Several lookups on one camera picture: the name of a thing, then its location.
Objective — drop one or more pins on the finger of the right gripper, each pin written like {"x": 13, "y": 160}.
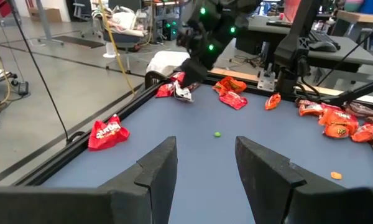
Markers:
{"x": 202, "y": 73}
{"x": 189, "y": 73}

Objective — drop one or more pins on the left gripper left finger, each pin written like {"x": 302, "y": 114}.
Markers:
{"x": 96, "y": 205}

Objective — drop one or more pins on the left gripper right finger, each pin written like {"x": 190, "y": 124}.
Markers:
{"x": 298, "y": 205}

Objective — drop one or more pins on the silver candy wrapper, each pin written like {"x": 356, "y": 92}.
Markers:
{"x": 183, "y": 95}

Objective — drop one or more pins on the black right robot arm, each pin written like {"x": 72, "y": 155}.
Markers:
{"x": 293, "y": 46}

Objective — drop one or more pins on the small orange round candy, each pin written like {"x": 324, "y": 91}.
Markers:
{"x": 336, "y": 175}

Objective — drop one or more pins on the small green round candy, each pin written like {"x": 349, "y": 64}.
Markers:
{"x": 217, "y": 134}

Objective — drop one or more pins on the white trash bin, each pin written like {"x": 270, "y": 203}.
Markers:
{"x": 168, "y": 60}

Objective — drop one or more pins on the wooden table side board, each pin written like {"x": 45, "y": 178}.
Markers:
{"x": 233, "y": 74}

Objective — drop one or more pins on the torn red wrapper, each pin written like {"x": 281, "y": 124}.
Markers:
{"x": 231, "y": 84}

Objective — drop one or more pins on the cluttered rolling cart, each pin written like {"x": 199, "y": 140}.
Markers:
{"x": 124, "y": 25}

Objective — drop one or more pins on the black computer mouse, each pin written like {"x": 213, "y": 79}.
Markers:
{"x": 323, "y": 46}

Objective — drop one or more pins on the black keyboard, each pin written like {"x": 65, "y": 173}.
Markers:
{"x": 326, "y": 36}

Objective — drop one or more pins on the dark floor mat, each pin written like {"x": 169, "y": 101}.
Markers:
{"x": 77, "y": 42}

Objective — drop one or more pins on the grey desk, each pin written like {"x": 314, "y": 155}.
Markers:
{"x": 351, "y": 54}

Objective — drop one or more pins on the wooden top metal table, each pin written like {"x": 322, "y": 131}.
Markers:
{"x": 360, "y": 15}

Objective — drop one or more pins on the brown cardboard box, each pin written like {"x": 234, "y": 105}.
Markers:
{"x": 45, "y": 14}

